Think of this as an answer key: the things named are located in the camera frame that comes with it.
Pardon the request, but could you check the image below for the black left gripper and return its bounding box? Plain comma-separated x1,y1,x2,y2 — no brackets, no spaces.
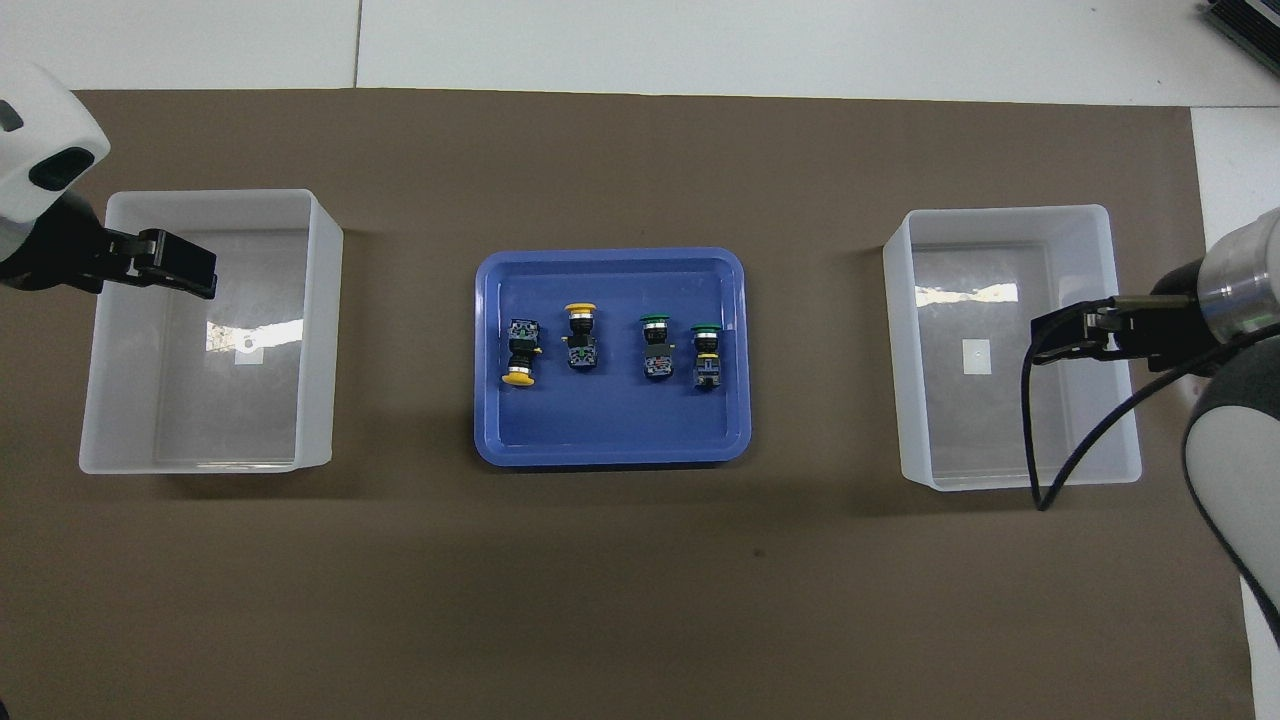
0,190,218,301

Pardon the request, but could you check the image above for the blue plastic tray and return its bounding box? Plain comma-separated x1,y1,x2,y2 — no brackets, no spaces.
473,246,753,468

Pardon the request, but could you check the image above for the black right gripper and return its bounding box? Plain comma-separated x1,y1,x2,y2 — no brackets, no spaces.
1032,258,1219,376

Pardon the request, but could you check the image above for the dark ribbed metal device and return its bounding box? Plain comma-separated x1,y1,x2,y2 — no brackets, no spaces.
1200,0,1280,66

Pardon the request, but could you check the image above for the green push button switch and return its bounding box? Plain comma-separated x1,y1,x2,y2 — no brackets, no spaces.
638,312,677,381
689,323,725,392

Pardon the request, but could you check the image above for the translucent white plastic box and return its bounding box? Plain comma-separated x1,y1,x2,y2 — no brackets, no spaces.
882,204,1143,493
78,188,345,476

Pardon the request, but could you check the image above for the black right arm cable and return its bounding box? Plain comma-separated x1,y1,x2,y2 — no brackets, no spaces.
1020,320,1280,513

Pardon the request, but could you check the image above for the yellow push button switch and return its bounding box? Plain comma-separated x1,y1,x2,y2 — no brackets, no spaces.
500,318,544,387
561,302,600,371

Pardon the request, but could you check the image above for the brown paper table mat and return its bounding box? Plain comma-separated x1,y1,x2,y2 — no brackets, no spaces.
0,88,1256,720

